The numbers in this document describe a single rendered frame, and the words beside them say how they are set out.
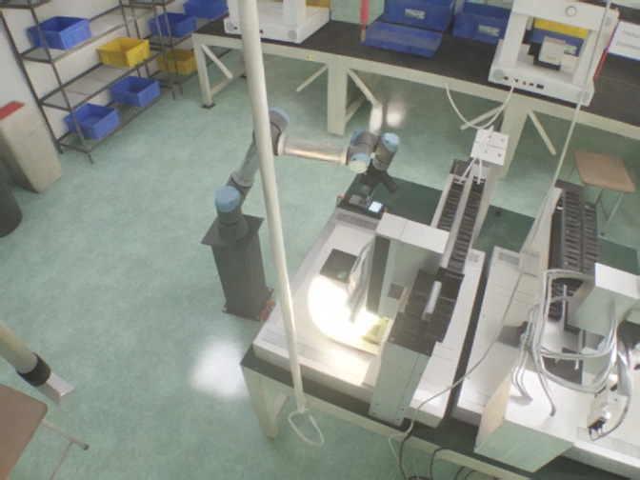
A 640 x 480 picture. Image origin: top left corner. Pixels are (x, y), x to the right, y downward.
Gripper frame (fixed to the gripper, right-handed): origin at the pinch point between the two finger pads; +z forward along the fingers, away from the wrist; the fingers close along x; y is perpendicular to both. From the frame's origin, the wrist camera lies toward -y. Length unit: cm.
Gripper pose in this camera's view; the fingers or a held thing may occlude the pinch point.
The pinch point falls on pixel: (368, 198)
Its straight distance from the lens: 199.9
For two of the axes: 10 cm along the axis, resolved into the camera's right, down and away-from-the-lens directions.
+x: -4.7, 6.4, -6.1
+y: -8.5, -5.1, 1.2
